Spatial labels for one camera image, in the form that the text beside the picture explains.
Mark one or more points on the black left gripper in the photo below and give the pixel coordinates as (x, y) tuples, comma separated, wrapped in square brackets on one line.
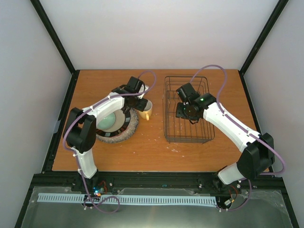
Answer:
[(141, 106)]

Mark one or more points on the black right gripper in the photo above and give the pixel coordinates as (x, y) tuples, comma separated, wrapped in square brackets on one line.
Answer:
[(179, 113)]

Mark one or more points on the yellow mug white inside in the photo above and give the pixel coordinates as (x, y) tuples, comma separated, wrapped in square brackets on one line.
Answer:
[(147, 112)]

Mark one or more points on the light green ceramic bowl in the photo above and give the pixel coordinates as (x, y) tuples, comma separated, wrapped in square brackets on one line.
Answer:
[(107, 122)]

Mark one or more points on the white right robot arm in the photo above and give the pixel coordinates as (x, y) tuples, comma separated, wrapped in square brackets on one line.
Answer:
[(256, 150)]

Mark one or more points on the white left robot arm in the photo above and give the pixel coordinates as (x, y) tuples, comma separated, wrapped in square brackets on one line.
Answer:
[(80, 131)]

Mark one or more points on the speckled grey large plate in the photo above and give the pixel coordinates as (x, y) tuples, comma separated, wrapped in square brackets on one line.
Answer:
[(125, 135)]

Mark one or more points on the brown rimmed beige plate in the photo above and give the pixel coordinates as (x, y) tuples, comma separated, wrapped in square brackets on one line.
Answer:
[(120, 125)]

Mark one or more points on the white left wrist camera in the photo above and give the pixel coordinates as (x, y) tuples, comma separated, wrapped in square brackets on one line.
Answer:
[(142, 91)]

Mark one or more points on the dark wire dish rack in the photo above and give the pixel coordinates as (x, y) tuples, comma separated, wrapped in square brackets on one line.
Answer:
[(186, 130)]

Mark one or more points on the black aluminium frame rail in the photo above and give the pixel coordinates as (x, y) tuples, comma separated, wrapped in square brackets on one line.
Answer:
[(200, 182)]

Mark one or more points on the light blue slotted cable duct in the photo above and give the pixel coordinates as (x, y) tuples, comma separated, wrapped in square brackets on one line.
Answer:
[(134, 200)]

